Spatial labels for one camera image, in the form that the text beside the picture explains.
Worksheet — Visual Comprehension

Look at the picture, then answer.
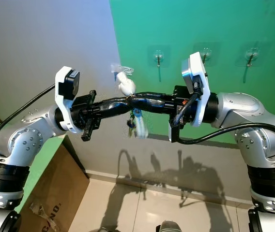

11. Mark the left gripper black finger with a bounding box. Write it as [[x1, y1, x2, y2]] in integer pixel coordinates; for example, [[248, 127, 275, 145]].
[[90, 104, 131, 118], [94, 97, 133, 107]]

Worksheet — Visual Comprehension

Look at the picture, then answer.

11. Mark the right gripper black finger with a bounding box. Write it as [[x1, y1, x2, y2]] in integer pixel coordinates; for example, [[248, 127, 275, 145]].
[[133, 100, 176, 115], [132, 92, 174, 103]]

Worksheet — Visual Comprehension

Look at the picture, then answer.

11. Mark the key bunch with white tag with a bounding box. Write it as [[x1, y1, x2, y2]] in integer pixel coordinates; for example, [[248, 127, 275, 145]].
[[117, 71, 147, 141]]

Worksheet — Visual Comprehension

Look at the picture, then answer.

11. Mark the crumpled clear tape piece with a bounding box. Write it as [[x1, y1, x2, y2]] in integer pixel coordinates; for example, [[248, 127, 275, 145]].
[[111, 64, 133, 75]]

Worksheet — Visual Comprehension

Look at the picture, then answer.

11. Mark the brown cardboard box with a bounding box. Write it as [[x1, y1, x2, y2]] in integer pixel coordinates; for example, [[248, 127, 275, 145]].
[[19, 150, 90, 232]]

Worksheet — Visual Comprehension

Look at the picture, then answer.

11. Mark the robot right leg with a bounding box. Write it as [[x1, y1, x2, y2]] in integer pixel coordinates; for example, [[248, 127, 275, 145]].
[[156, 220, 182, 232]]

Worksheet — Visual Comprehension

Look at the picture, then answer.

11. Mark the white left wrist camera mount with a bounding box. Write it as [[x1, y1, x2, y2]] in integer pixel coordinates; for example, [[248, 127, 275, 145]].
[[54, 66, 80, 134]]

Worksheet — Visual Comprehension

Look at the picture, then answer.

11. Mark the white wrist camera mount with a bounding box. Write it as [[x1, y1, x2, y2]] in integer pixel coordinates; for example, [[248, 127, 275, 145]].
[[54, 66, 80, 134], [169, 52, 219, 143]]

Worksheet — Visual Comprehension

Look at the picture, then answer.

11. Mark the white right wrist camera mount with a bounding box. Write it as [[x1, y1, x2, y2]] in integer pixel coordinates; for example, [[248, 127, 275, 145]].
[[169, 52, 219, 143]]

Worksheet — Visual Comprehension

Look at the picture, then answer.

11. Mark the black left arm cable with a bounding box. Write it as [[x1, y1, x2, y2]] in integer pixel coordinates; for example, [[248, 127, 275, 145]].
[[0, 84, 57, 170]]

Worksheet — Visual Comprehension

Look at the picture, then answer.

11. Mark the green wall sheet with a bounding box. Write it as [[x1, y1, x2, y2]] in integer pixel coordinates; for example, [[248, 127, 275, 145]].
[[108, 0, 275, 150]]

